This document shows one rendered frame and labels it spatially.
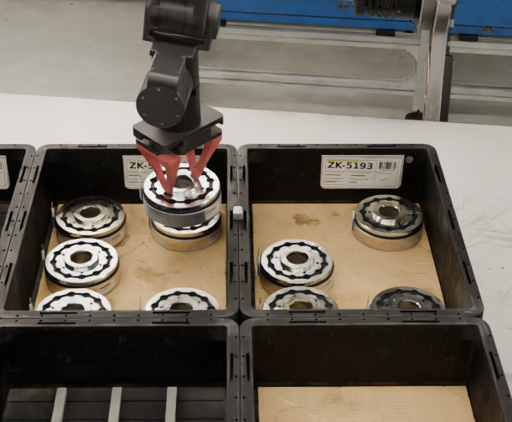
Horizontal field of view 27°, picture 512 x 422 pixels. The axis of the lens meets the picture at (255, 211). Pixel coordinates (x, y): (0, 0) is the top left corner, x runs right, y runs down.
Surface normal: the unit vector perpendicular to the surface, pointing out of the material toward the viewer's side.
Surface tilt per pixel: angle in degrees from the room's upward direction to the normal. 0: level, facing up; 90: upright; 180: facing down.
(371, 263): 0
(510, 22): 90
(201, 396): 0
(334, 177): 90
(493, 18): 90
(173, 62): 10
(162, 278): 0
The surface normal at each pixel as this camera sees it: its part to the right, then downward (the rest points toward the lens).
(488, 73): 0.01, -0.82
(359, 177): 0.02, 0.58
